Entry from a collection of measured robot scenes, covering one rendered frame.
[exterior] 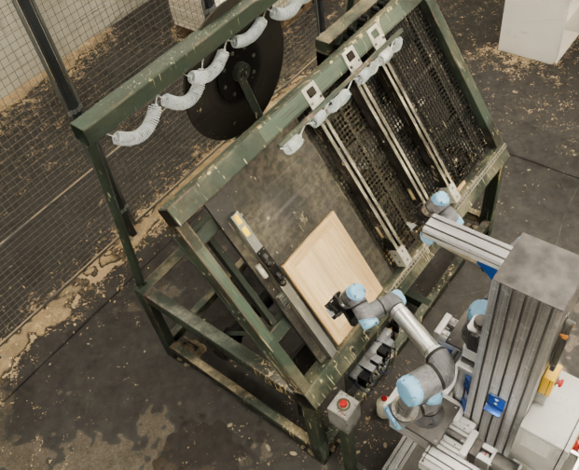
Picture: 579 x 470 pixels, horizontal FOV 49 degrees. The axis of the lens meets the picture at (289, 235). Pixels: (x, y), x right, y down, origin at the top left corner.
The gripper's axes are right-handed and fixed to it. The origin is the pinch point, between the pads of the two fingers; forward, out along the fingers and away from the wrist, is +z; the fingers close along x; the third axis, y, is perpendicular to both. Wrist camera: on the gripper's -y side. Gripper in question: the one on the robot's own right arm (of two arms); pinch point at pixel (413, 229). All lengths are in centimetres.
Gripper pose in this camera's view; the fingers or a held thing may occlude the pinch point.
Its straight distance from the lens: 334.8
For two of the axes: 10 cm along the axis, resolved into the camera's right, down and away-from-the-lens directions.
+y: -7.6, -6.5, 0.6
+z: -2.6, 3.9, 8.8
